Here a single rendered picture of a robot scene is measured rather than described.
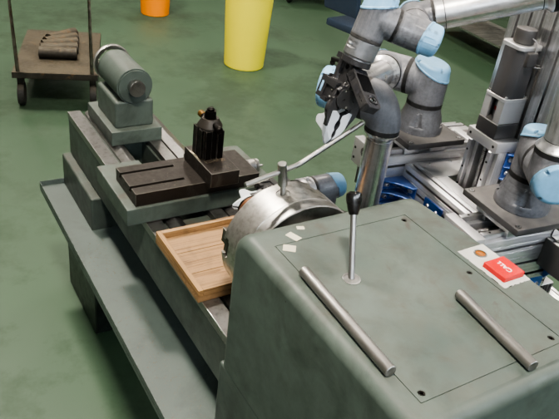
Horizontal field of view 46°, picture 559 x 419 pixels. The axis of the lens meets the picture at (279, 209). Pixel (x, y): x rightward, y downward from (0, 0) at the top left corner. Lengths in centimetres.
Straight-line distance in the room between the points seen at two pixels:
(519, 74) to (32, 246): 247
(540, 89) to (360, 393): 118
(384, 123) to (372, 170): 14
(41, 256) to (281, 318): 229
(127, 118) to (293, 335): 147
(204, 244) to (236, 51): 404
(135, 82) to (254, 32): 342
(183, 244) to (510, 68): 106
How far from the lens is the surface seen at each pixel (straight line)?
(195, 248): 193
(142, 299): 228
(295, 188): 157
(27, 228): 365
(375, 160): 179
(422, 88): 213
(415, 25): 151
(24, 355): 291
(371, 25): 150
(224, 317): 173
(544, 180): 165
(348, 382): 113
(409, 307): 124
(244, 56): 586
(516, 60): 197
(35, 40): 550
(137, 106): 253
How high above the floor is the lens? 200
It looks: 31 degrees down
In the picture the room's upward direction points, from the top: 8 degrees clockwise
